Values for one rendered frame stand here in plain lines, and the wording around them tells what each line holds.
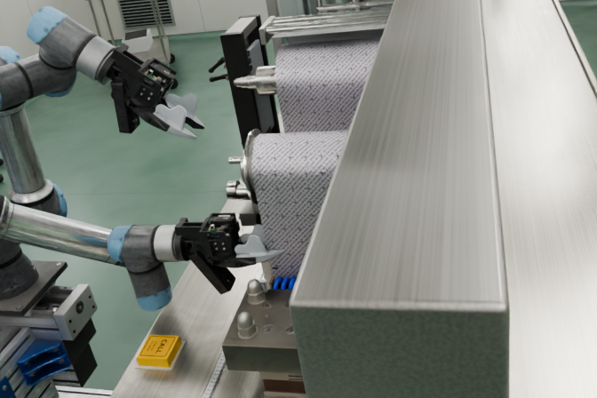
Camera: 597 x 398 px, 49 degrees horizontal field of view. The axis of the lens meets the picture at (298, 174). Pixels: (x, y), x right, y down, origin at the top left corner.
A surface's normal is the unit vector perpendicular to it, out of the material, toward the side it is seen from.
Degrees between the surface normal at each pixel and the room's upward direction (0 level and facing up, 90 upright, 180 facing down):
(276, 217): 90
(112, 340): 0
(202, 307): 0
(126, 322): 0
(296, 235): 90
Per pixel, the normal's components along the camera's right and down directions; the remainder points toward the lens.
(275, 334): -0.15, -0.88
